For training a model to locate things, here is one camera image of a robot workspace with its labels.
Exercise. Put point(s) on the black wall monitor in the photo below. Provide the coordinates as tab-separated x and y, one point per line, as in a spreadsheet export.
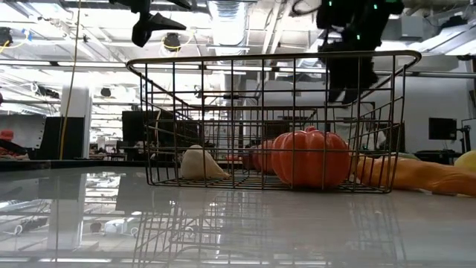
442	129

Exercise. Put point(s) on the black ceiling camera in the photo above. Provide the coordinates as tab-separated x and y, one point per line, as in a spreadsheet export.
172	41

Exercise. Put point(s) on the orange carrot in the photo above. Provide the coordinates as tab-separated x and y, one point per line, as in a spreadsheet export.
424	175

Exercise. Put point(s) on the white garlic bulb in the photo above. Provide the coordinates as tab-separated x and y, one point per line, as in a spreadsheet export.
199	164

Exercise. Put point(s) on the yellow lemon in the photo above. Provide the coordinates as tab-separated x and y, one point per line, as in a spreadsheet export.
468	161

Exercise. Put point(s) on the black desk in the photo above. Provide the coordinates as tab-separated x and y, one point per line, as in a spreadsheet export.
439	155

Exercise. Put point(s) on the orange pumpkin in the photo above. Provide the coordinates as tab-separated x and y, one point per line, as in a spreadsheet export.
310	158

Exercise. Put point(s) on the red bell pepper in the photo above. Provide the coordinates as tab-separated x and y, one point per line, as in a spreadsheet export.
260	158

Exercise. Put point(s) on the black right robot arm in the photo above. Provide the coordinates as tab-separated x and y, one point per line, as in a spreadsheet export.
362	20

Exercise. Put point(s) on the person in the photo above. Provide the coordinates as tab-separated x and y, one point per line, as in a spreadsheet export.
9	147

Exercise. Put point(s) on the black partition panel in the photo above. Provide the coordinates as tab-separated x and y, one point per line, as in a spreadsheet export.
61	137

